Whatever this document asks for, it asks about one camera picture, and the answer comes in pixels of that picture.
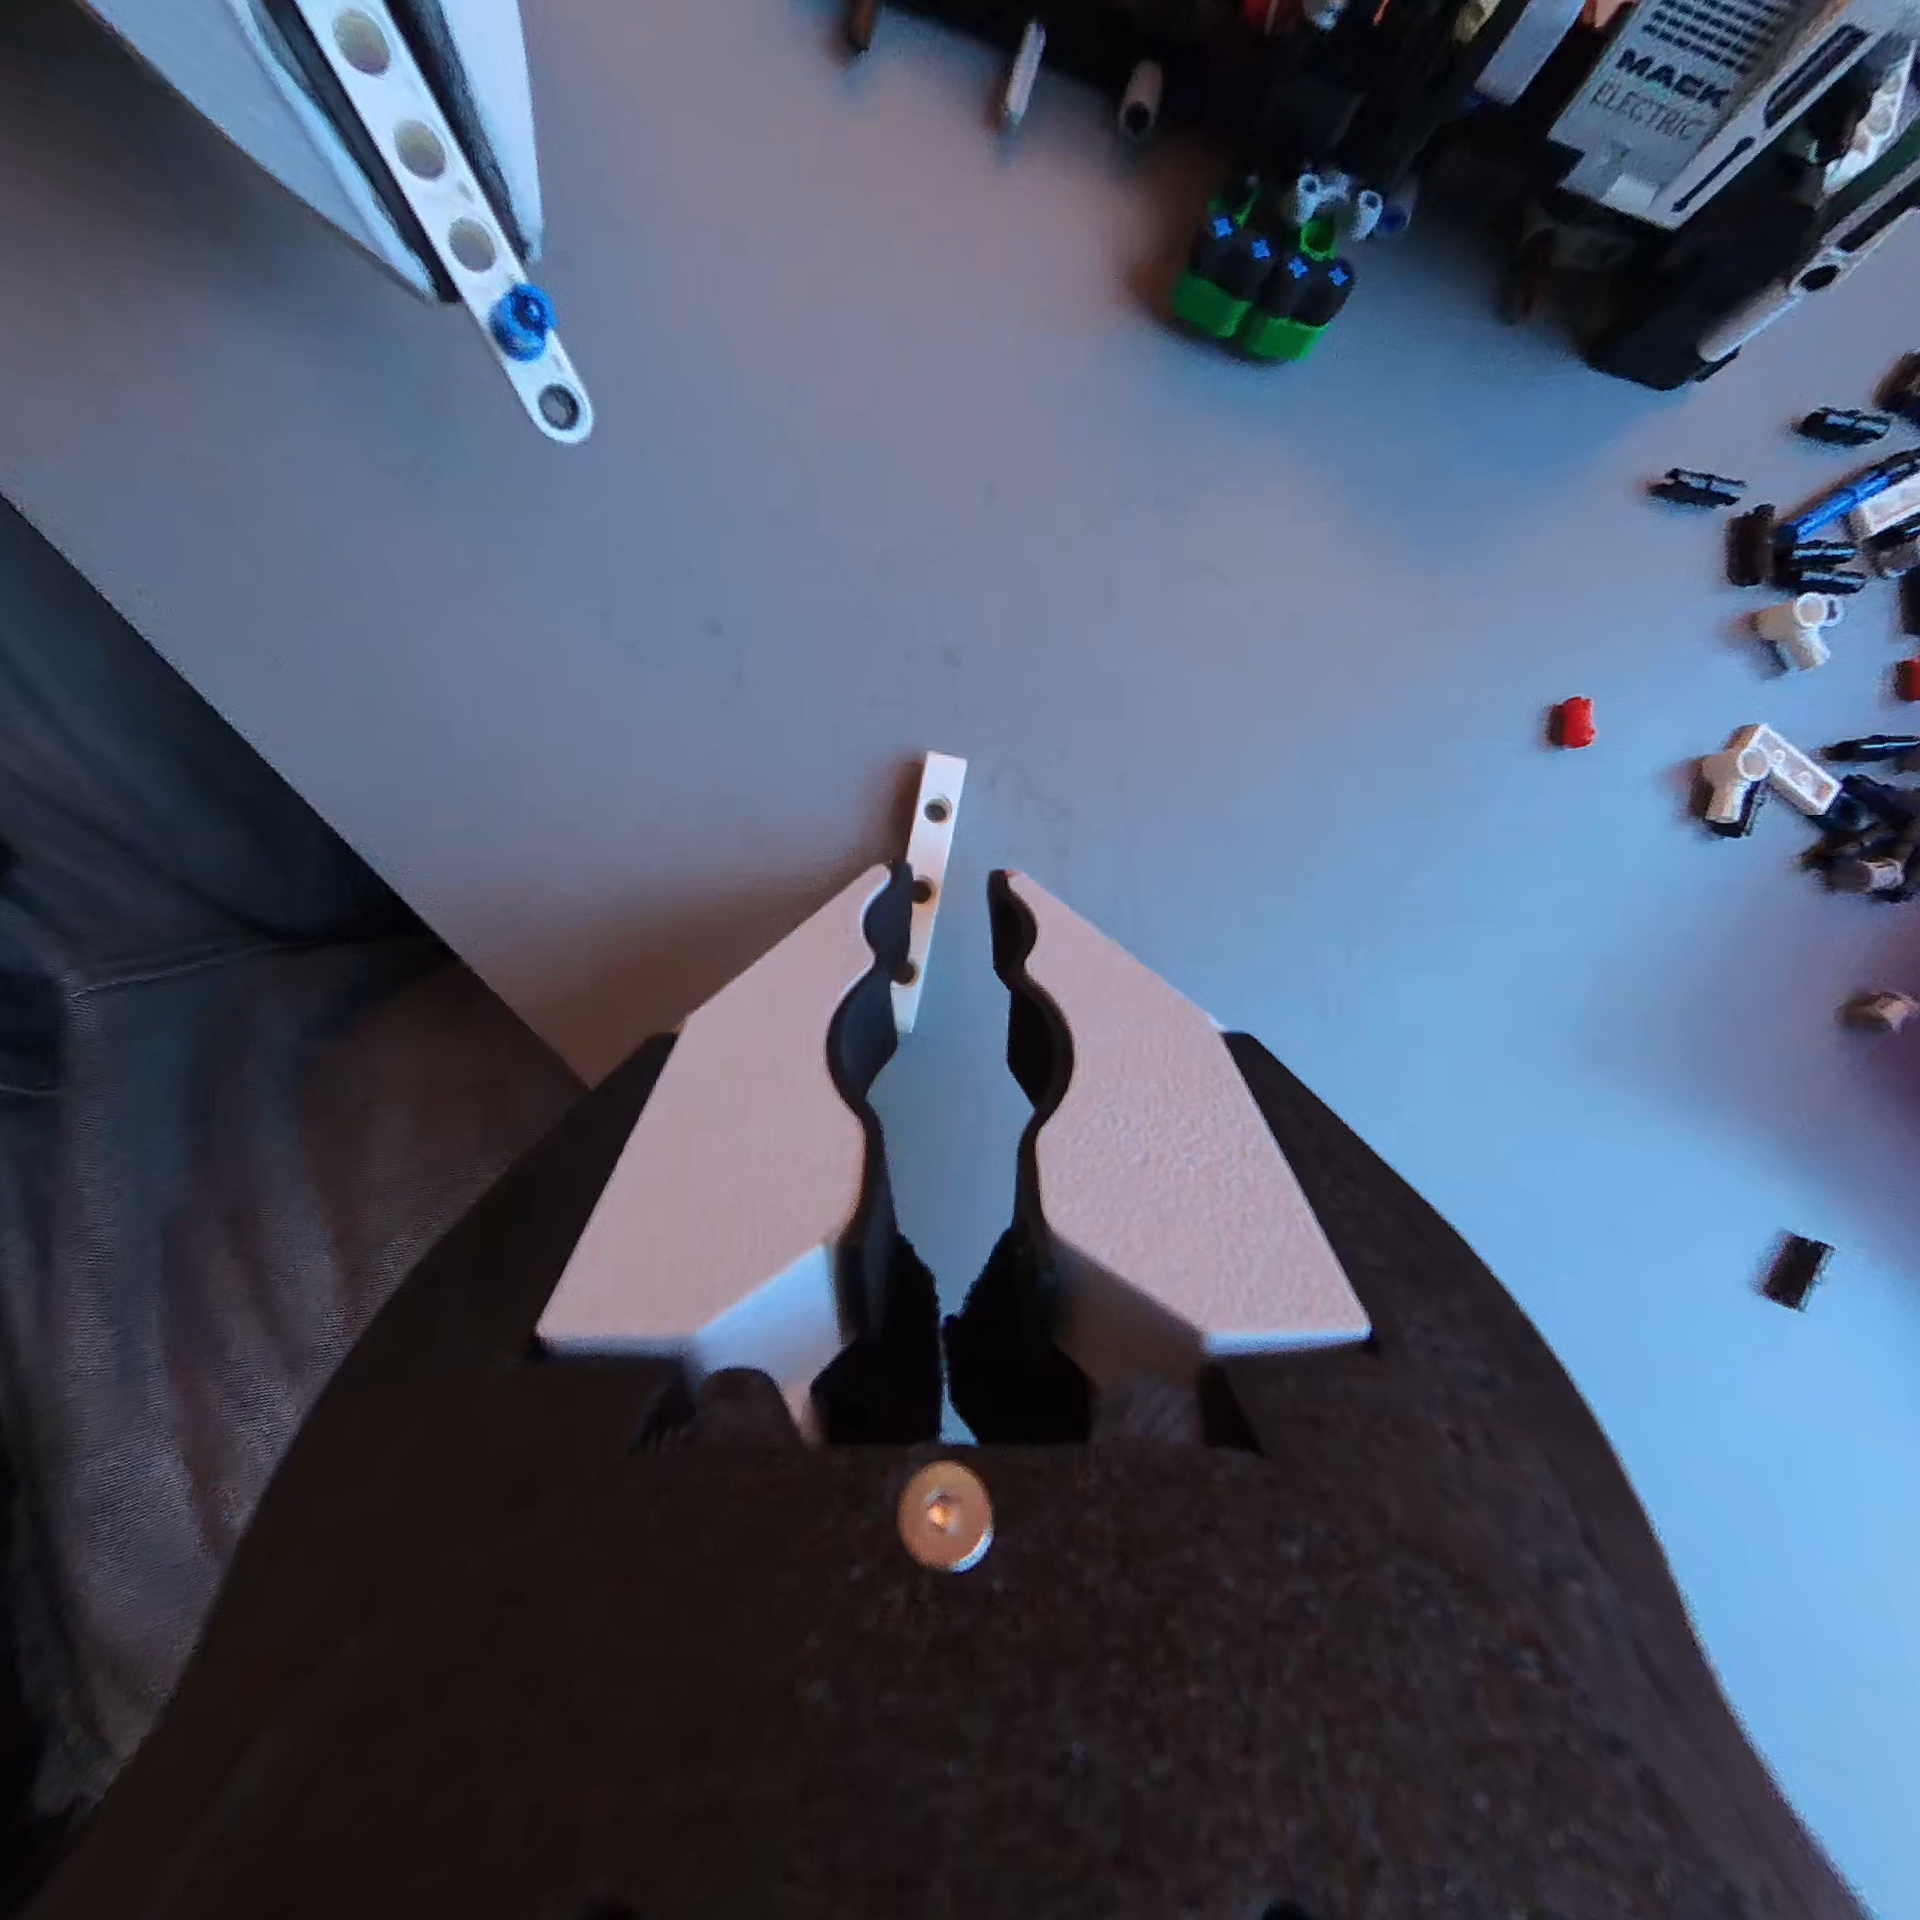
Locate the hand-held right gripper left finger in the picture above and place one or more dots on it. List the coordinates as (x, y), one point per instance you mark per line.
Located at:
(720, 1171)

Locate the tan lego piece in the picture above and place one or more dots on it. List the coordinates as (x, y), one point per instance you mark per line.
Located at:
(1877, 1012)

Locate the pile of small lego pieces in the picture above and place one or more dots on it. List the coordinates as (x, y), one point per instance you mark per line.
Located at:
(1846, 540)

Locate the white lego angle connector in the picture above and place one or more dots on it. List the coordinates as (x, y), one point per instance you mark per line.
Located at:
(1799, 626)
(1763, 772)

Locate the short white lego beam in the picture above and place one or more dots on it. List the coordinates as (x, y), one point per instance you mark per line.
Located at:
(941, 809)

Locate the red lego piece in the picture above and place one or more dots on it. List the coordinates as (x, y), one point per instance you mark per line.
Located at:
(1572, 722)

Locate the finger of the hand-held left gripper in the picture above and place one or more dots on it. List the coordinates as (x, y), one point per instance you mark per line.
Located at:
(504, 105)
(255, 105)

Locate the long white lego beam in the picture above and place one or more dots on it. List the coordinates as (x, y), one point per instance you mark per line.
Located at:
(435, 164)

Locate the green and black lego assembly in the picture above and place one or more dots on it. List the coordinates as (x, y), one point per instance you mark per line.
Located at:
(1268, 277)

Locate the grey lego pin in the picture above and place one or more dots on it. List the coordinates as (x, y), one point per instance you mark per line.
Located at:
(1142, 99)

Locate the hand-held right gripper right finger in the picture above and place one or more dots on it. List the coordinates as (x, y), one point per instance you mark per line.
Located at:
(1171, 1154)

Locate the person's leg in grey trousers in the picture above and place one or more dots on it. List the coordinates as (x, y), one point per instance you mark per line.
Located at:
(224, 1171)

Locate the dark brown lego piece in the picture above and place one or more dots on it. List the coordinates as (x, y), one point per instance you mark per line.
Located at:
(1797, 1272)

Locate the blue lego pin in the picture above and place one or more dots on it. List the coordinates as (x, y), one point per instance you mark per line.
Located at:
(524, 321)

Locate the grey lego axle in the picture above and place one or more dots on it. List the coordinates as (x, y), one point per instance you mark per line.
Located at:
(1023, 70)

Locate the partly built lego truck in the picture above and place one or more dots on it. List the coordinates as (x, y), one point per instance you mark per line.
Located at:
(1710, 136)

